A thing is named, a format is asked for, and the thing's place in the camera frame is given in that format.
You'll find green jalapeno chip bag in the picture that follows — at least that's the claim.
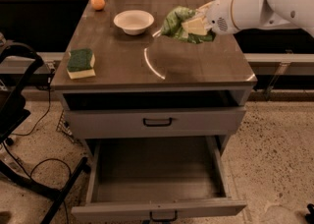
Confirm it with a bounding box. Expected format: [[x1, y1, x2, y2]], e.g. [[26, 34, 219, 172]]
[[160, 6, 215, 44]]

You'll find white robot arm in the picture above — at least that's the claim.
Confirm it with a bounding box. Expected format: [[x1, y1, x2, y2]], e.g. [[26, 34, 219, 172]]
[[183, 0, 314, 36]]

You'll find open bottom drawer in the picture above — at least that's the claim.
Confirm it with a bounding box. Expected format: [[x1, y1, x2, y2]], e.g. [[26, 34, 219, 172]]
[[72, 137, 246, 222]]

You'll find black chair frame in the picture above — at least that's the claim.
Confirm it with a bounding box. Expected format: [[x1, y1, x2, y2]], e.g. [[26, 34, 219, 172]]
[[0, 40, 89, 224]]

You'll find green and yellow sponge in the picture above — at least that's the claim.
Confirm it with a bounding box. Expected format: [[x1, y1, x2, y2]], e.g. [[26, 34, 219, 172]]
[[67, 48, 95, 80]]

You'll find grey drawer cabinet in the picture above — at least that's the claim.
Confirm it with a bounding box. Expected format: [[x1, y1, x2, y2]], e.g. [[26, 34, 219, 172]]
[[50, 0, 258, 224]]

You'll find white bowl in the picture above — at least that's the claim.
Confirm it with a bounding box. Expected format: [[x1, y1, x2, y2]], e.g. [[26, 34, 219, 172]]
[[114, 10, 154, 35]]

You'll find orange fruit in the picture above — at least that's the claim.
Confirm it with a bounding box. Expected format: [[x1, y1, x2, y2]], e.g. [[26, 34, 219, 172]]
[[90, 0, 105, 11]]

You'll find black floor cable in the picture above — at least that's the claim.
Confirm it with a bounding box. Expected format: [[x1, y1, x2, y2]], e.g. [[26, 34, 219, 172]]
[[2, 77, 73, 224]]

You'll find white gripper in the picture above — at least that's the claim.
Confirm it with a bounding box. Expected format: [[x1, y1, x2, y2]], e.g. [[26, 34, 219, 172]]
[[182, 0, 239, 35]]

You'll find wire rack behind cabinet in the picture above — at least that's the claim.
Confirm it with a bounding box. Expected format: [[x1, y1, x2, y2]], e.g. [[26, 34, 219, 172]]
[[56, 112, 80, 144]]

